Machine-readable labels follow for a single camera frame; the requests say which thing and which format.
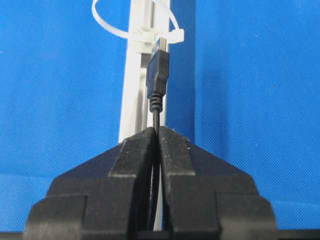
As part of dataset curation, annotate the white zip tie loop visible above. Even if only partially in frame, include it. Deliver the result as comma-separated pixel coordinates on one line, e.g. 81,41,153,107
91,0,185,54

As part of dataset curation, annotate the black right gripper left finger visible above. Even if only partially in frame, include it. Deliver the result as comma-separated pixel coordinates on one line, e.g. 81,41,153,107
23,127,155,240

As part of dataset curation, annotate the black USB cable wire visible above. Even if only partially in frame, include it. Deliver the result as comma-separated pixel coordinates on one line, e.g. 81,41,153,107
146,36,171,232

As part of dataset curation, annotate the square aluminium extrusion frame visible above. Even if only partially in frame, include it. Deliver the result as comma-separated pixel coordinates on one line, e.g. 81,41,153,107
118,0,170,143

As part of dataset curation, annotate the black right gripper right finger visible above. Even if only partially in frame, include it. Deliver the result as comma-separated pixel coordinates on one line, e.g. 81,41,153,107
158,126,277,240

